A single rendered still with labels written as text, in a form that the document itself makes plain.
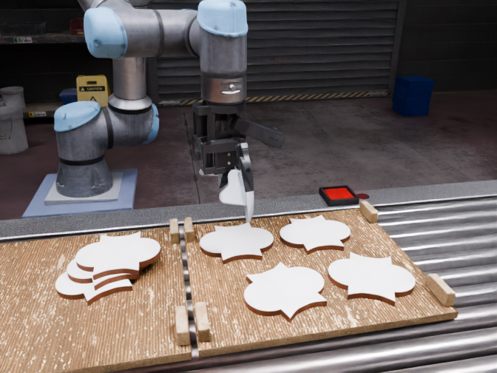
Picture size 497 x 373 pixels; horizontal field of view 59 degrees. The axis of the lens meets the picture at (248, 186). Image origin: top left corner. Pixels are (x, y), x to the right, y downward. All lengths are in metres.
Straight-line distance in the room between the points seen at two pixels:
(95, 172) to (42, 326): 0.58
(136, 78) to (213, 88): 0.51
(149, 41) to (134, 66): 0.43
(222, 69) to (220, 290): 0.36
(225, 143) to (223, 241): 0.21
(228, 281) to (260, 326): 0.12
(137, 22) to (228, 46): 0.15
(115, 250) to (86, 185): 0.44
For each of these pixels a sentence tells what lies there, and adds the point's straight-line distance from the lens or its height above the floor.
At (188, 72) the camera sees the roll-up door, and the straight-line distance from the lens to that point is 5.42.
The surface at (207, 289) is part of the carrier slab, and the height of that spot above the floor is 0.94.
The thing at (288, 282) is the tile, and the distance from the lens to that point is 0.75.
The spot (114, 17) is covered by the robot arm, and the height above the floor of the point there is 1.35.
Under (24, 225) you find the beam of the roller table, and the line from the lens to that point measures 1.09.
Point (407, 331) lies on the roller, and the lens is 0.76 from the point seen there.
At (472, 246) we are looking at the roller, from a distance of 1.02.
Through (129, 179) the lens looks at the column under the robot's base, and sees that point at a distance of 1.34.
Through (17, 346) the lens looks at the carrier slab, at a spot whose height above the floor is 0.94.
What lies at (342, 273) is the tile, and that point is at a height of 0.95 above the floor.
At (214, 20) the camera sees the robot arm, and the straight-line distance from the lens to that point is 0.69.
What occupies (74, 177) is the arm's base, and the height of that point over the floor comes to 0.94.
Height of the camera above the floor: 1.41
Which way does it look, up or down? 25 degrees down
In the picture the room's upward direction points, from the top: straight up
